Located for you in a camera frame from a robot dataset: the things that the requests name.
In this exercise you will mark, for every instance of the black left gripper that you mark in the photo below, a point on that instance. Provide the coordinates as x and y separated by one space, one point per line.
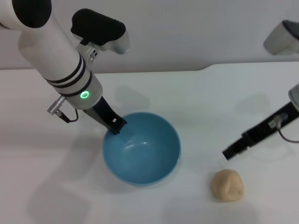
101 112

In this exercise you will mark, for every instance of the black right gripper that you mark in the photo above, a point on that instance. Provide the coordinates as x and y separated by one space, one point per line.
264 129

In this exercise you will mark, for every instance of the beige egg yolk pastry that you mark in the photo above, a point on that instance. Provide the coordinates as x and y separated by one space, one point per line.
227 185

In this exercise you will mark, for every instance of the blue bowl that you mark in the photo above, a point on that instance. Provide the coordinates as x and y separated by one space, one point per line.
144 158

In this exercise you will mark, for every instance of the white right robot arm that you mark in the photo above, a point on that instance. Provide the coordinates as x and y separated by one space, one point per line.
295 93

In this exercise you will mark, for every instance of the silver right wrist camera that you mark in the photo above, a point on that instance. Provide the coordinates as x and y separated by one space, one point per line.
280 37

